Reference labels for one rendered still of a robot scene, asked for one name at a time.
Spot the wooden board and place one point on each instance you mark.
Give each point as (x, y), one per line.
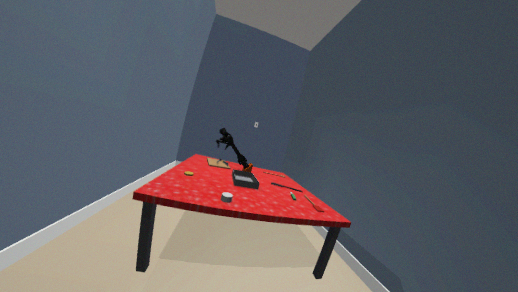
(213, 163)

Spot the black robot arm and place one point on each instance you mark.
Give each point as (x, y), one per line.
(229, 140)

